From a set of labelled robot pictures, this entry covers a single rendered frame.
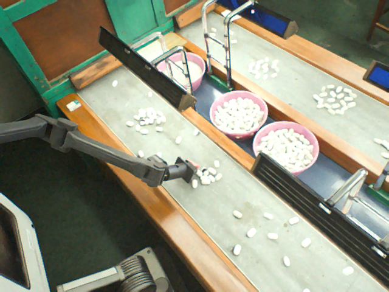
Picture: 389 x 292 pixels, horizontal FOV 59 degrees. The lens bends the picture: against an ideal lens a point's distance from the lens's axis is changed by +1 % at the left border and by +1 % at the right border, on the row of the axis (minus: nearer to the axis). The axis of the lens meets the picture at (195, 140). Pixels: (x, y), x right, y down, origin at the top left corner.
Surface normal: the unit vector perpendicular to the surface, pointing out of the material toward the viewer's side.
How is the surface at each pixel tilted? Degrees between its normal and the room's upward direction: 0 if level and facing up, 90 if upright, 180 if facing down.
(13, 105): 90
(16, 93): 90
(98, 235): 0
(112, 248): 0
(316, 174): 0
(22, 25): 90
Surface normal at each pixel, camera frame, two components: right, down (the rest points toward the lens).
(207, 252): -0.12, -0.61
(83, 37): 0.63, 0.56
